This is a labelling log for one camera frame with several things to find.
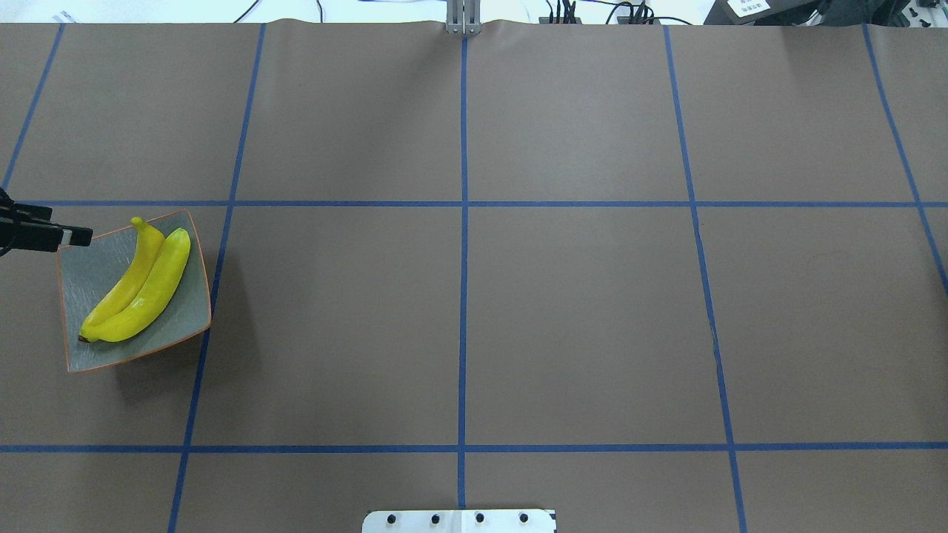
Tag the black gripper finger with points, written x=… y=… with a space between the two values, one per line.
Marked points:
x=29 y=227

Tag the yellow banana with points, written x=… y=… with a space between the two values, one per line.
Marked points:
x=153 y=298
x=148 y=243

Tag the black label printer box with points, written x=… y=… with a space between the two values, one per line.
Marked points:
x=740 y=13

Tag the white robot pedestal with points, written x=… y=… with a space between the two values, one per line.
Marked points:
x=461 y=520

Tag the aluminium frame post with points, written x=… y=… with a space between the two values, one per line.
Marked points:
x=463 y=17

